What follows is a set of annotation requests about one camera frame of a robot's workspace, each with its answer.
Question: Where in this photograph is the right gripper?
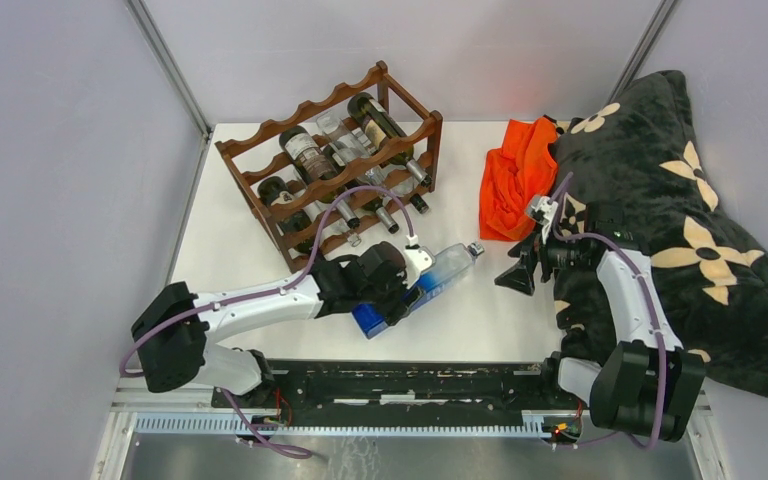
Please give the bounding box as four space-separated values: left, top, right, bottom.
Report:
495 220 592 295

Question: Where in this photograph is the blue square glass bottle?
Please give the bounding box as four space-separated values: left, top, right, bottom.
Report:
351 242 485 339

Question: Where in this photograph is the tall clear glass bottle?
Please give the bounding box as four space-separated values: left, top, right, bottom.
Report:
304 201 361 247

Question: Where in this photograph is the clear square bottle black cap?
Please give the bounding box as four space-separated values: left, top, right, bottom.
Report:
352 128 430 214

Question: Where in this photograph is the small clear glass bottle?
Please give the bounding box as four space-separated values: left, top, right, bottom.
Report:
315 111 385 187

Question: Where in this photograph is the dark wine bottle brown label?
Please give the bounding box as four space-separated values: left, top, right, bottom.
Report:
347 92 432 187

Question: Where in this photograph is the dark green wine bottle labelled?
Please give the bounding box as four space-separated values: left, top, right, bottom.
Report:
256 175 319 256

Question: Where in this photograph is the dark wine bottle silver neck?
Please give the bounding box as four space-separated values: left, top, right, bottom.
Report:
279 126 360 230

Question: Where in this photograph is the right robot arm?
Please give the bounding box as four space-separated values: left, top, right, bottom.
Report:
494 195 705 448

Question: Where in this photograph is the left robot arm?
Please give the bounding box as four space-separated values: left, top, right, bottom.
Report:
131 242 435 408

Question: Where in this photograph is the brown wooden wine rack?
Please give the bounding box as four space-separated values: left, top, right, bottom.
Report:
216 61 443 272

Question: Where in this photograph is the orange cloth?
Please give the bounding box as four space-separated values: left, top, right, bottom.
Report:
478 116 558 242

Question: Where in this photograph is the black floral blanket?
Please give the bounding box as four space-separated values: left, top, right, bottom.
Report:
548 70 768 398

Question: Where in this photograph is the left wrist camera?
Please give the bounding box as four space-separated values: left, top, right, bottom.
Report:
402 244 435 288

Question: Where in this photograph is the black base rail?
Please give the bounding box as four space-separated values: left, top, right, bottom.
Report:
235 359 579 434

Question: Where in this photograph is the right aluminium corner post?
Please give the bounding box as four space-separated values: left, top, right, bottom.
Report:
608 0 681 103

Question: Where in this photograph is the aluminium corner post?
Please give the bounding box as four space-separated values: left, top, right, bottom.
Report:
608 0 681 103
124 0 214 140

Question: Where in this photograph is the left aluminium corner post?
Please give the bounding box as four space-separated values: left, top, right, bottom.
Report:
124 0 214 140

